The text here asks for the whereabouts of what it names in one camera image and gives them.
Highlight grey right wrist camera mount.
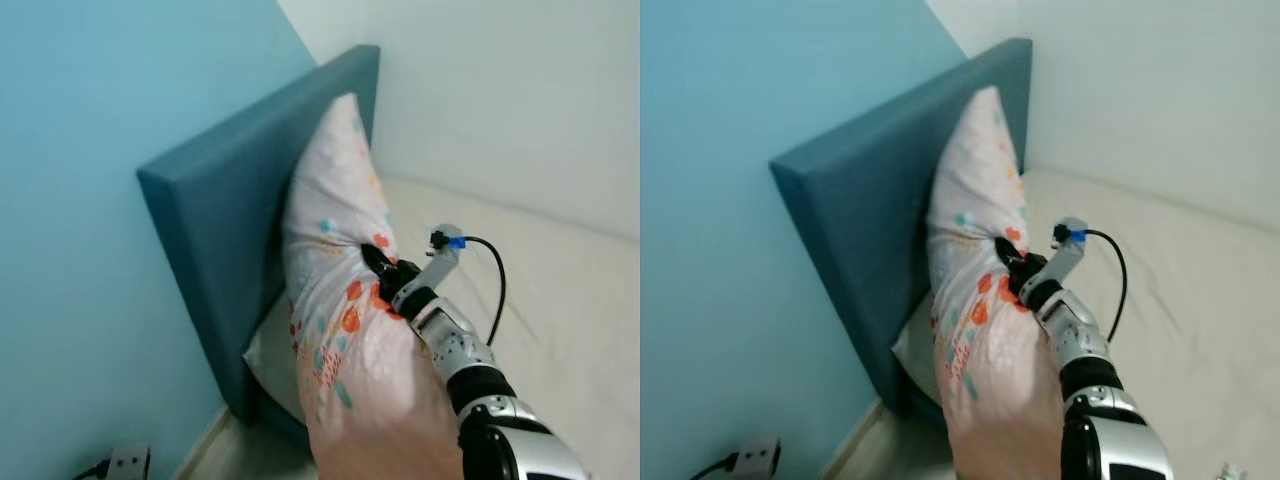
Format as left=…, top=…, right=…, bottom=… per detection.
left=1030, top=216, right=1090, bottom=301
left=395, top=224, right=467, bottom=311

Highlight dark teal bed base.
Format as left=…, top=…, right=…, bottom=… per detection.
left=245, top=375, right=313, bottom=447
left=893, top=375, right=953, bottom=443

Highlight pink pillow with coloured spots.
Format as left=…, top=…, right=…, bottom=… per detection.
left=925, top=85, right=1067, bottom=480
left=282, top=93, right=467, bottom=480

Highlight cream sheeted bed mattress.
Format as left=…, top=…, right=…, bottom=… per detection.
left=892, top=165, right=1280, bottom=480
left=243, top=175, right=641, bottom=480

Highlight teal upholstered headboard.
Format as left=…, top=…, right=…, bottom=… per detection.
left=137, top=44, right=381, bottom=423
left=769, top=38, right=1033, bottom=417

